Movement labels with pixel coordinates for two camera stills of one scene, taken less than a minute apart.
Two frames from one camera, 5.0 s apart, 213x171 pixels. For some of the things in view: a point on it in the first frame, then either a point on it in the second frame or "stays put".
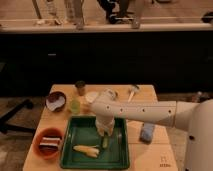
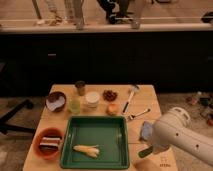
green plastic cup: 75,107 stays put
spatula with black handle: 133,88 stays put
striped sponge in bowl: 49,143 stays put
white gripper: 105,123 → 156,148
